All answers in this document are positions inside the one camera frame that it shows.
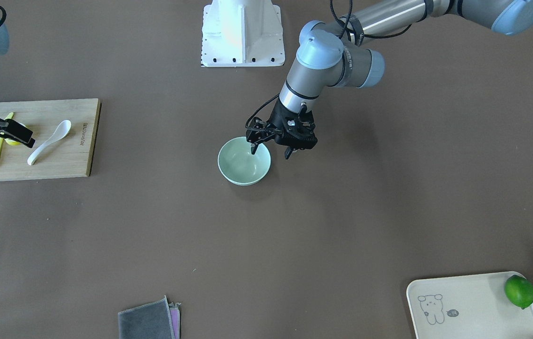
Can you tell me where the half lemon slice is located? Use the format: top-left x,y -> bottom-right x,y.
3,119 -> 34,147

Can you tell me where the grey folded cloth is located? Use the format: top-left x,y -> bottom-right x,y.
118,296 -> 181,339

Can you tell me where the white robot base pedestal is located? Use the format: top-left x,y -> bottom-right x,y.
200,0 -> 286,67

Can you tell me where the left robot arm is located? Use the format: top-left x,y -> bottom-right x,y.
245,0 -> 533,159

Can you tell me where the bamboo cutting board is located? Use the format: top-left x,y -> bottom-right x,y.
0,98 -> 102,182

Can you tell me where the beige rabbit tray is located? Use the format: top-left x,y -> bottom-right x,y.
406,272 -> 533,339

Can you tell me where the light green bowl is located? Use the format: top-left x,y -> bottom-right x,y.
217,137 -> 272,186

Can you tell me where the white ceramic spoon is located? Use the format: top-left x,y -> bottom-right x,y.
26,120 -> 72,166

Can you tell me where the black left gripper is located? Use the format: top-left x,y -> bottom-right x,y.
246,99 -> 318,160

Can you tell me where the green lime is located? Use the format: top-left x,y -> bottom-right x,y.
504,274 -> 533,309

